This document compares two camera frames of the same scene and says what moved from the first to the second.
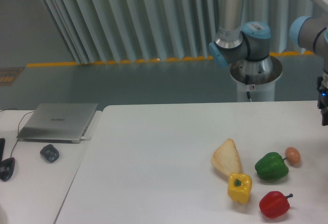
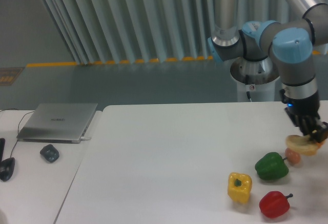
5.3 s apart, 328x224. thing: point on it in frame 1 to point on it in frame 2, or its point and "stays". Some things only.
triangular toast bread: (226, 158) to (303, 144)
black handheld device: (2, 146) stays
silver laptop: (58, 123) stays
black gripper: (322, 100) to (304, 114)
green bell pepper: (271, 166) stays
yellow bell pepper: (239, 187) stays
